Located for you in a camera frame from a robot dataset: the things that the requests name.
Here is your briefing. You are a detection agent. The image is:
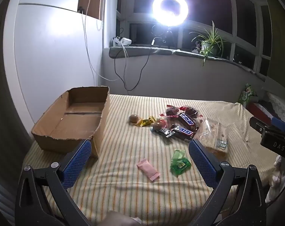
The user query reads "striped yellow blanket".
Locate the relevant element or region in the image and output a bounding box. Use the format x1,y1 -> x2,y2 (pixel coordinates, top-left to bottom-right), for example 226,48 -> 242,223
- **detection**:
22,94 -> 282,225

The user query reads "white window frame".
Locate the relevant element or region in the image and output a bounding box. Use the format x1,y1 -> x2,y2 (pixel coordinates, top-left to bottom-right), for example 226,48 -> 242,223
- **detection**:
116,0 -> 272,76

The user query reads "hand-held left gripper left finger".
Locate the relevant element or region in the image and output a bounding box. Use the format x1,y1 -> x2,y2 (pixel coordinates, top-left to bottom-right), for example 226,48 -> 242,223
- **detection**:
15,139 -> 96,226

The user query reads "small black chocolate bar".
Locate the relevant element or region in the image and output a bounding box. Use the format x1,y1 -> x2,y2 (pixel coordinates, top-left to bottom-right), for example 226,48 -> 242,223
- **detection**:
151,127 -> 176,138

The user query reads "yellow candy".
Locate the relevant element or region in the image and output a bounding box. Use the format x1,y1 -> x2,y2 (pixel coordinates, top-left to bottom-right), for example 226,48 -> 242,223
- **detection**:
136,116 -> 156,128

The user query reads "red box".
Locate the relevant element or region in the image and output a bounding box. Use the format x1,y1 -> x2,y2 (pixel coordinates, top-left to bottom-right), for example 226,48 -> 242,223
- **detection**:
247,101 -> 275,120

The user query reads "green snack bag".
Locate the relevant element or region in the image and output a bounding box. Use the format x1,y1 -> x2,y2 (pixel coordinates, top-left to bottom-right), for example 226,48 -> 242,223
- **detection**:
238,83 -> 257,107

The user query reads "brown cardboard box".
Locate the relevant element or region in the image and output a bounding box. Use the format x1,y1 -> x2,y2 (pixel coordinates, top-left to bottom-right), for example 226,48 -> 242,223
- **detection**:
31,86 -> 110,159

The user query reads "floral pillow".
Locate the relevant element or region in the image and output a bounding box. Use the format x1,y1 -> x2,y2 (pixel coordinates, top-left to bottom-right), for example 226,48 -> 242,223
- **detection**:
266,92 -> 285,123

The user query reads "black light stand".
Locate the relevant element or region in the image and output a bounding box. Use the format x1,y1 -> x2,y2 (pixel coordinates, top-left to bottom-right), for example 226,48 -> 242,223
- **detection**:
161,26 -> 177,50

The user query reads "white wardrobe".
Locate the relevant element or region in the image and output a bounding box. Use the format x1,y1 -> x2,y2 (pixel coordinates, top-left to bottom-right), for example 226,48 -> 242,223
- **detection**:
3,0 -> 105,123

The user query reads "red round candy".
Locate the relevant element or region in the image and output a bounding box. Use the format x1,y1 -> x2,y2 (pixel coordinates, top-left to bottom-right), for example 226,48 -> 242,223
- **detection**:
159,104 -> 181,118
179,106 -> 198,116

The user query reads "black cable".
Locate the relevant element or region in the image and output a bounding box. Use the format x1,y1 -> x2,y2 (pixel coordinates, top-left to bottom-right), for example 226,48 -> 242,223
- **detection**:
114,38 -> 157,92

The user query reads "white cable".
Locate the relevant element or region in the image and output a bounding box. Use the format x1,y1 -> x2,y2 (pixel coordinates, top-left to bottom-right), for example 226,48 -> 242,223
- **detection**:
82,0 -> 119,82

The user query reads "clear rice cracker packet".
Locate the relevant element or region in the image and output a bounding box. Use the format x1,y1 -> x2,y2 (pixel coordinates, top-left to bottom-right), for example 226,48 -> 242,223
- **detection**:
194,119 -> 229,157

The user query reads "potted spider plant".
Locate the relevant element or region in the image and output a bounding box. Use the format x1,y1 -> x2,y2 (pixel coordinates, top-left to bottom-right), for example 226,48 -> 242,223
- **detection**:
190,21 -> 230,67

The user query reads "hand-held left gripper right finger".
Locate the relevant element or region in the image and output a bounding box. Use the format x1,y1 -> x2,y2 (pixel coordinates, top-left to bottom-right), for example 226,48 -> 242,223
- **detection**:
188,139 -> 268,226

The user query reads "pink snack packet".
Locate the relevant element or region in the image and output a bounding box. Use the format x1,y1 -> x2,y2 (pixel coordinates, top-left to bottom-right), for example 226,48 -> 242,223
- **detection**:
136,159 -> 161,182

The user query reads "blue label chocolate bar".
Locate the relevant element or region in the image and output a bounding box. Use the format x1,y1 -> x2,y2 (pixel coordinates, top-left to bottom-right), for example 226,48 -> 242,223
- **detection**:
178,113 -> 201,131

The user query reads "green snack packet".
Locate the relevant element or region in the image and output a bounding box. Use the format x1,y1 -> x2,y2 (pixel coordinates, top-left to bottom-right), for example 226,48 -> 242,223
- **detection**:
169,149 -> 192,176

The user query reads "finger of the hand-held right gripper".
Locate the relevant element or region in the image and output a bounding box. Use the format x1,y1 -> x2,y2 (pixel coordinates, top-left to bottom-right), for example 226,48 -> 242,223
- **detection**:
271,117 -> 285,132
249,116 -> 275,132

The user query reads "ring light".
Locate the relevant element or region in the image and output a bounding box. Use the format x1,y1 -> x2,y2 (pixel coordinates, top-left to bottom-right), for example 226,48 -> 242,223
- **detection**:
152,0 -> 189,26

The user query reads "brown wrapper chocolate bar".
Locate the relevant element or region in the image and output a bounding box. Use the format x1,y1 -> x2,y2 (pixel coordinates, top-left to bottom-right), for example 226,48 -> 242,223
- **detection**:
171,124 -> 196,141

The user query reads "white power adapter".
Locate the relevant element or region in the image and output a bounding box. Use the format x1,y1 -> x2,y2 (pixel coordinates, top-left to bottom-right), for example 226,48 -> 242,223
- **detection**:
112,36 -> 132,47

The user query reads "white plush toy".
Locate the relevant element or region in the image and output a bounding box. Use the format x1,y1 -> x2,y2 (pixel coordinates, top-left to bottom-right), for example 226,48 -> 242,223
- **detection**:
266,155 -> 285,204

